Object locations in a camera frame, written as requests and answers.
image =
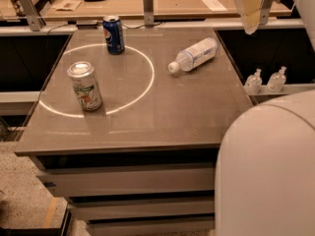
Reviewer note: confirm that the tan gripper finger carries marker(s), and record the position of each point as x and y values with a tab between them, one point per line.
249	11

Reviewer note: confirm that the clear plastic bottle blue label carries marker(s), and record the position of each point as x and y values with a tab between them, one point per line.
194	56

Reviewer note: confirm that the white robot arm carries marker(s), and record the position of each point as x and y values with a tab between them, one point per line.
265	173

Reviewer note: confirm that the left clear pump bottle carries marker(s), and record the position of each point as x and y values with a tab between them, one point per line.
253	82

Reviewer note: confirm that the clear pump bottle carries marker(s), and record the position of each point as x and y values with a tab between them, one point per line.
277	80
253	82

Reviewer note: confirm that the right clear pump bottle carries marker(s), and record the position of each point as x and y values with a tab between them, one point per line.
277	80

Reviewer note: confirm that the white paper sheet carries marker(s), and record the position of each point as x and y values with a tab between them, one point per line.
214	5

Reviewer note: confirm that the blue Pepsi can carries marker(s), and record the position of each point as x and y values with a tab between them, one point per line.
113	34

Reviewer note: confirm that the grey drawer cabinet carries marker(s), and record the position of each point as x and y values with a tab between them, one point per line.
144	162

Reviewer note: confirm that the small paper card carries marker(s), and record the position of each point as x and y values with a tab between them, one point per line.
67	5

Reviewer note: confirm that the silver green soda can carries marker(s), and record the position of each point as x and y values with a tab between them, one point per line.
84	83

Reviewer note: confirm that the middle metal bracket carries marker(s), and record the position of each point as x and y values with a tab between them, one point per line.
148	6

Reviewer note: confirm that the left metal bracket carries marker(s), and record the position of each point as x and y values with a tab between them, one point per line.
32	15

